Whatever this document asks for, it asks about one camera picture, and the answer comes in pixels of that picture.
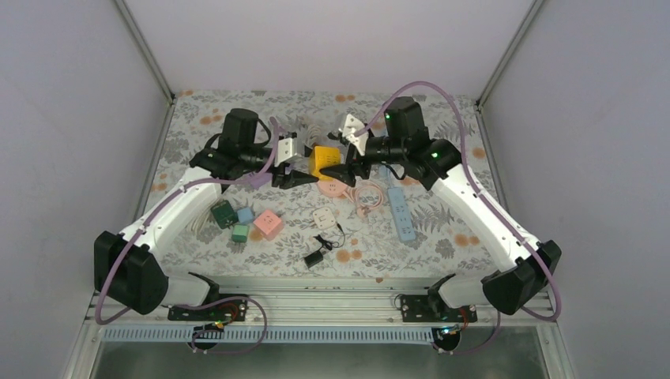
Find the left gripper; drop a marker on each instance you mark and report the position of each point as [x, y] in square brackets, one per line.
[294, 178]

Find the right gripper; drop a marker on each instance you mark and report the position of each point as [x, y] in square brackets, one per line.
[344, 172]

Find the yellow cube socket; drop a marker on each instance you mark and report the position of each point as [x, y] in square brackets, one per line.
[323, 157]

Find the pink cube socket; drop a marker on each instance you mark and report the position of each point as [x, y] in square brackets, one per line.
[269, 224]

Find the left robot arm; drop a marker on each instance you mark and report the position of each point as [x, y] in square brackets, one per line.
[127, 270]

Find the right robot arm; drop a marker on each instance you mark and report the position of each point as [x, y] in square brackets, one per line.
[523, 263]

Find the floral table mat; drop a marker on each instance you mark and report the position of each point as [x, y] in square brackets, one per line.
[389, 226]

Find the pink round power socket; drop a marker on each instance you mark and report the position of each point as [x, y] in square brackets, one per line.
[332, 188]

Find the purple power strip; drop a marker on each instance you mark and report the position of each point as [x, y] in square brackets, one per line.
[257, 180]

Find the white cube adapter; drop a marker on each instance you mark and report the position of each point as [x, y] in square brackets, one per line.
[324, 218]

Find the blue cube socket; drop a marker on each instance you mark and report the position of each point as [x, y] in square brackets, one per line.
[245, 215]

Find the light green cube socket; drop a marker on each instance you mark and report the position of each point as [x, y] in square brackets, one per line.
[240, 233]

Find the dark green cube socket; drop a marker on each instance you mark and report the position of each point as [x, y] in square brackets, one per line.
[224, 215]

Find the black power adapter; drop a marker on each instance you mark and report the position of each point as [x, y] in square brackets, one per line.
[317, 256]

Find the blue power strip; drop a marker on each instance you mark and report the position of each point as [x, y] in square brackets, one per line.
[401, 215]

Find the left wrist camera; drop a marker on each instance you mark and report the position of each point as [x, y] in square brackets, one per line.
[288, 149]

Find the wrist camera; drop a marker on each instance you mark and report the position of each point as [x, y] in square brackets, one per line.
[354, 132]
[288, 149]

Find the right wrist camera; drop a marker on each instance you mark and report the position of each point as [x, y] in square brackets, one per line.
[354, 132]

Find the aluminium rail base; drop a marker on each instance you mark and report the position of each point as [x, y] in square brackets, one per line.
[334, 311]

